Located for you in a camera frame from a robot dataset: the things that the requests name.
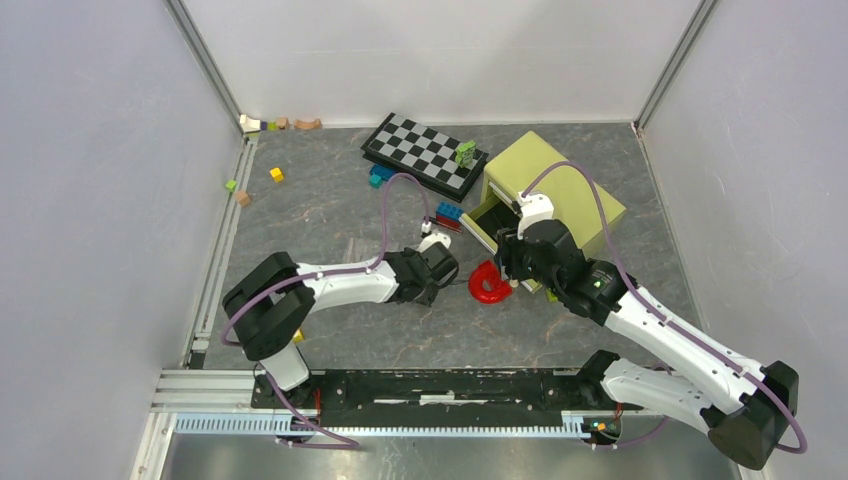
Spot green drawer cabinet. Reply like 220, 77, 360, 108
460, 131, 605, 257

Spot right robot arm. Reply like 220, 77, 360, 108
495, 219, 807, 470

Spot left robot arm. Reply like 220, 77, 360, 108
222, 240, 459, 408

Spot dark red lip gloss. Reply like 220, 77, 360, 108
433, 220, 462, 234

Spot blue red toy brick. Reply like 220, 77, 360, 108
436, 202, 464, 227

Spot red toy magnet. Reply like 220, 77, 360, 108
468, 260, 513, 305

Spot clear plastic wrapper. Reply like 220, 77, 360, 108
343, 238, 382, 265

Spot teal toy block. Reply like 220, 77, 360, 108
369, 174, 383, 189

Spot green toy figure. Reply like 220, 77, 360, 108
454, 141, 476, 169

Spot black white chessboard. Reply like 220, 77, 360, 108
361, 113, 489, 202

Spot small wooden cube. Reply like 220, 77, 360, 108
233, 190, 252, 207

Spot wooden blocks in corner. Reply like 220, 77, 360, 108
238, 114, 323, 134

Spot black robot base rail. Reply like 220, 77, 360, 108
286, 368, 634, 428

